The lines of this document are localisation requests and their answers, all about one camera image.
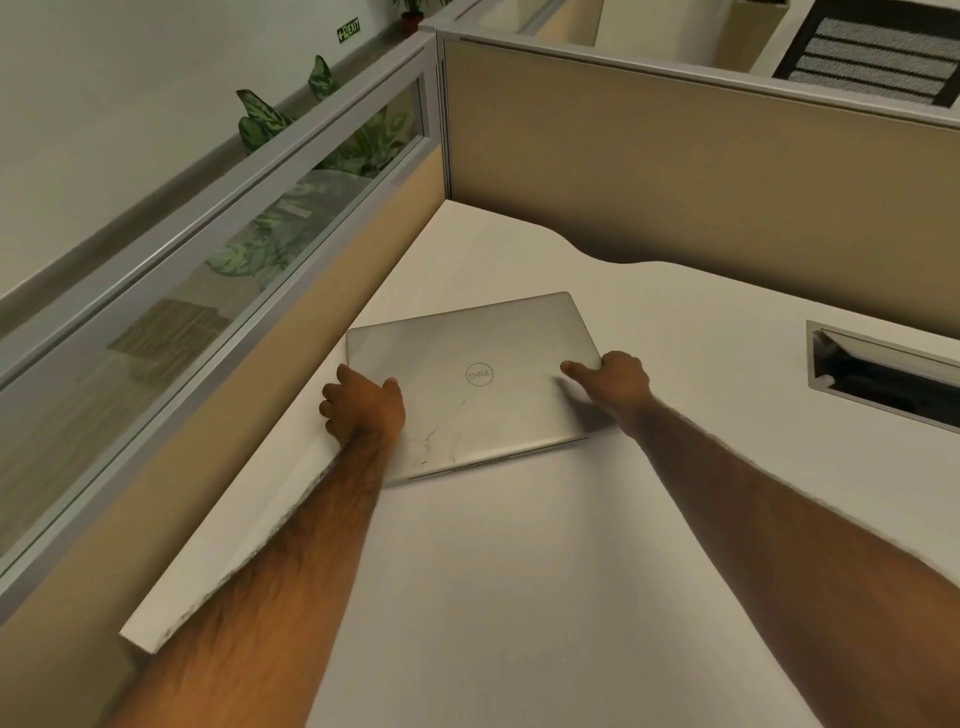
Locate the person's right hand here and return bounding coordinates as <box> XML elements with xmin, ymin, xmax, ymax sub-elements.
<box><xmin>560</xmin><ymin>350</ymin><xmax>652</xmax><ymax>426</ymax></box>

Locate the person's left hand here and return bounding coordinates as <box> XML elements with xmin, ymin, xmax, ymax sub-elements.
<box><xmin>318</xmin><ymin>363</ymin><xmax>407</xmax><ymax>452</ymax></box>

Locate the silver laptop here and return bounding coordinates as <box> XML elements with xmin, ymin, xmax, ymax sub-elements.
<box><xmin>345</xmin><ymin>291</ymin><xmax>603</xmax><ymax>484</ymax></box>

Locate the person's left forearm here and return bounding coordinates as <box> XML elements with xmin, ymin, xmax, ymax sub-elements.
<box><xmin>105</xmin><ymin>431</ymin><xmax>399</xmax><ymax>728</ymax></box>

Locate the person's right forearm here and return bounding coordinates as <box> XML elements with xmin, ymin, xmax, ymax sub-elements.
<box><xmin>616</xmin><ymin>396</ymin><xmax>960</xmax><ymax>728</ymax></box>

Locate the green variegated leafy plant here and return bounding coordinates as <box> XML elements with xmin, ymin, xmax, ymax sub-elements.
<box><xmin>204</xmin><ymin>54</ymin><xmax>412</xmax><ymax>290</ymax></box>

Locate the glass-topped cubicle partition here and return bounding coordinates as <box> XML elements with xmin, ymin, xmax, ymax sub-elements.
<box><xmin>0</xmin><ymin>30</ymin><xmax>451</xmax><ymax>624</ymax></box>

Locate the beige cubicle partition panel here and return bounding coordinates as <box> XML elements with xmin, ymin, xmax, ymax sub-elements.
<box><xmin>420</xmin><ymin>0</ymin><xmax>960</xmax><ymax>340</ymax></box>

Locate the small potted plant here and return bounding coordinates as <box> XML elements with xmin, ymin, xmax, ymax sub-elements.
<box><xmin>390</xmin><ymin>0</ymin><xmax>444</xmax><ymax>35</ymax></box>

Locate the black ceiling air vent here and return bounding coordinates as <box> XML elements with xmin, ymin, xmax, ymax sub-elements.
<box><xmin>772</xmin><ymin>0</ymin><xmax>960</xmax><ymax>106</ymax></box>

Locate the desk cable grommet opening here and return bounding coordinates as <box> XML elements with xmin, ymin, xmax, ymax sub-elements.
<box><xmin>806</xmin><ymin>319</ymin><xmax>960</xmax><ymax>435</ymax></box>

